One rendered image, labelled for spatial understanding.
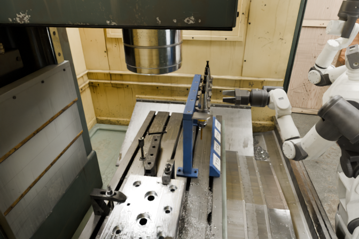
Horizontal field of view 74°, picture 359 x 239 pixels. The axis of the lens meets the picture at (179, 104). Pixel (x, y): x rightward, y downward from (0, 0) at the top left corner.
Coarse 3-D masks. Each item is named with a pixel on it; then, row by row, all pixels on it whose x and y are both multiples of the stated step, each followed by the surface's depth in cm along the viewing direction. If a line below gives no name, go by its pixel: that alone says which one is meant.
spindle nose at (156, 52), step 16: (128, 32) 56; (144, 32) 55; (160, 32) 55; (176, 32) 58; (128, 48) 58; (144, 48) 56; (160, 48) 57; (176, 48) 59; (128, 64) 61; (144, 64) 58; (160, 64) 58; (176, 64) 61
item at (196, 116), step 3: (195, 114) 97; (198, 114) 96; (201, 114) 96; (204, 114) 96; (207, 114) 96; (192, 117) 94; (195, 117) 94; (198, 117) 94; (201, 117) 94; (204, 117) 94; (207, 117) 94
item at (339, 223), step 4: (336, 212) 133; (336, 216) 133; (340, 216) 131; (336, 220) 133; (340, 220) 128; (336, 224) 133; (340, 224) 131; (344, 224) 126; (336, 228) 133; (340, 228) 132; (344, 228) 124; (356, 228) 114; (336, 232) 134; (340, 232) 133; (344, 232) 133; (348, 232) 122; (356, 232) 114; (340, 236) 135; (344, 236) 134; (348, 236) 120; (352, 236) 116; (356, 236) 115
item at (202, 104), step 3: (201, 93) 96; (204, 93) 96; (201, 96) 97; (204, 96) 96; (201, 99) 97; (204, 99) 97; (198, 102) 99; (201, 102) 97; (204, 102) 97; (198, 105) 99; (201, 105) 98; (204, 105) 98; (207, 105) 99; (201, 108) 98; (204, 108) 98
